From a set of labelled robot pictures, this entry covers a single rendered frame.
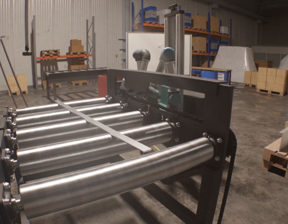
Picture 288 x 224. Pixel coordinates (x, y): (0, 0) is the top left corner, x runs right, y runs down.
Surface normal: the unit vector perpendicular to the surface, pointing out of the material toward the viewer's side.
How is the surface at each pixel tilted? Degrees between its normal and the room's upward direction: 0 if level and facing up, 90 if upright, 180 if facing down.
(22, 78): 90
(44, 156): 59
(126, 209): 0
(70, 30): 90
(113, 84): 90
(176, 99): 98
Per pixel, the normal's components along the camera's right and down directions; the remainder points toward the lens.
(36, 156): 0.40, -0.49
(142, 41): 0.14, 0.25
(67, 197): 0.51, -0.12
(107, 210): 0.00, -0.97
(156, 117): -0.84, 0.14
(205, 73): -0.66, 0.19
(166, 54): -0.03, 0.12
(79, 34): 0.54, 0.22
